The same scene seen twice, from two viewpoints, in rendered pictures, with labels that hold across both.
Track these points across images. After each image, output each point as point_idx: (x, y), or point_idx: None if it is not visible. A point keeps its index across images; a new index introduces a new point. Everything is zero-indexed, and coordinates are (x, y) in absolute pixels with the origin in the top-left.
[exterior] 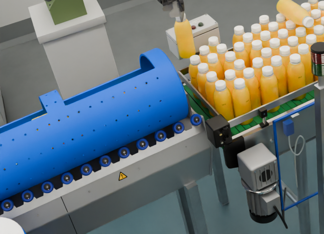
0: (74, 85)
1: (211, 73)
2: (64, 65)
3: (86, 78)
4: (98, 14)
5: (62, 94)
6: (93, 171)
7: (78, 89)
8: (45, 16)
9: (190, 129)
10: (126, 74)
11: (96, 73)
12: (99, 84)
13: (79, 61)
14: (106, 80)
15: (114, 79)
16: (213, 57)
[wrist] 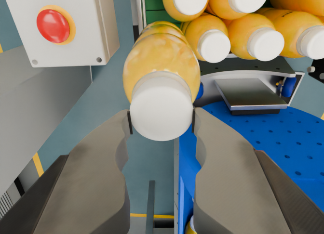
0: (28, 144)
1: (320, 42)
2: (6, 171)
3: (20, 133)
4: None
5: (35, 152)
6: None
7: (31, 136)
8: None
9: (280, 93)
10: (183, 196)
11: (14, 122)
12: (180, 227)
13: (0, 154)
14: (20, 105)
15: (181, 211)
16: None
